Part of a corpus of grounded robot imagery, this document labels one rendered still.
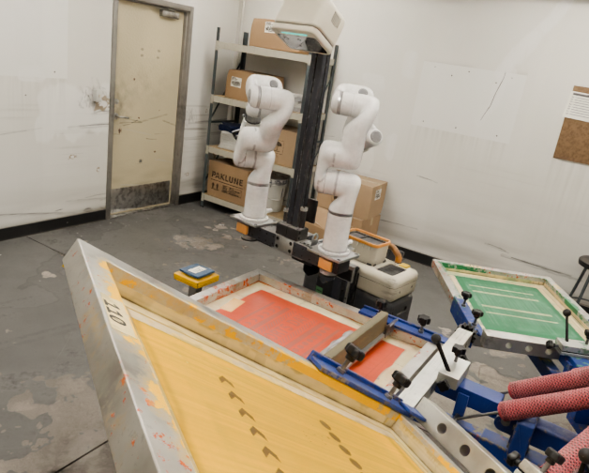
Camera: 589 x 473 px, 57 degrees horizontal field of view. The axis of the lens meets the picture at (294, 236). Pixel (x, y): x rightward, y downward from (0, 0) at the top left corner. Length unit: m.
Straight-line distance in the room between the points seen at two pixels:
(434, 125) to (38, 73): 3.54
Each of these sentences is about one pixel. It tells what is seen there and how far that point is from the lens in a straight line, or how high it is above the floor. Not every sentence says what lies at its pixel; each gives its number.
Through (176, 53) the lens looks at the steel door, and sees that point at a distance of 6.11.
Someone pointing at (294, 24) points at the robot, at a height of 1.93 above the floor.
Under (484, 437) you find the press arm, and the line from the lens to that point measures 1.68.
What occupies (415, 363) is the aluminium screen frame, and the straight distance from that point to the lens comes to 1.77.
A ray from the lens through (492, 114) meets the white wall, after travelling 5.36.
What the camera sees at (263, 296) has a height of 0.95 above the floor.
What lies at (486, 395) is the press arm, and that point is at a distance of 1.62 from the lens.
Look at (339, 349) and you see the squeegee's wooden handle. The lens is 1.59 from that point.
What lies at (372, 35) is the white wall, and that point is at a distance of 5.80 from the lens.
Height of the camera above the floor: 1.84
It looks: 18 degrees down
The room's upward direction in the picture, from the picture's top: 9 degrees clockwise
